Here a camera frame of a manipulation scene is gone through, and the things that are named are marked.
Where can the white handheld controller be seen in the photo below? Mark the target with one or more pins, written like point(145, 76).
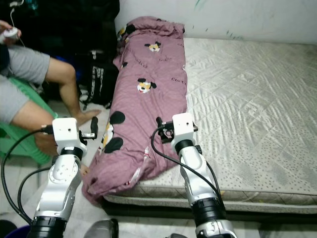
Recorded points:
point(12, 34)

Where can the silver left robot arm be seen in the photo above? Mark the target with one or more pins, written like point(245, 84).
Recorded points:
point(57, 193)

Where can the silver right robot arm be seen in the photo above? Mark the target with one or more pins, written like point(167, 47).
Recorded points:
point(200, 183)

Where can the person's left hand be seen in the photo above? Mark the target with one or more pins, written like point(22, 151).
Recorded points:
point(6, 27)

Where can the mauve cartoon print blanket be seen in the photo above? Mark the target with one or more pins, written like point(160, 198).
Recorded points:
point(148, 114)

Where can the black bag with white print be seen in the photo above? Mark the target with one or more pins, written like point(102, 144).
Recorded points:
point(101, 79)

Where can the green plastic stool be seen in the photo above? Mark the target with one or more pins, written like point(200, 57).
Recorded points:
point(20, 144)

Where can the person in grey shorts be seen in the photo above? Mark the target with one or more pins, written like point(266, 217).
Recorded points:
point(25, 64)

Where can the grey robot left leg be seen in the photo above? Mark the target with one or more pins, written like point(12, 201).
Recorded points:
point(104, 229)

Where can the grey robot leg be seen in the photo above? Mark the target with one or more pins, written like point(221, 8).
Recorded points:
point(178, 236)
point(104, 229)

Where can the grey robot right leg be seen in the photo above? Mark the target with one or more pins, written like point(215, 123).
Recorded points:
point(178, 236)

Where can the purple plastic bucket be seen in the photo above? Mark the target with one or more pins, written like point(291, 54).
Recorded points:
point(22, 233)

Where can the black round bin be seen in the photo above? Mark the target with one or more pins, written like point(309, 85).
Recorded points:
point(6, 230)

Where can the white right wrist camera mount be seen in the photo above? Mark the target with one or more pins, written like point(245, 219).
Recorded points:
point(183, 126)

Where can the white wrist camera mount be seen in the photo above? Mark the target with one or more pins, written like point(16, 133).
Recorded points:
point(66, 131)
point(183, 126)

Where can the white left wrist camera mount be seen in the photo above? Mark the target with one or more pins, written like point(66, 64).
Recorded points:
point(66, 131)

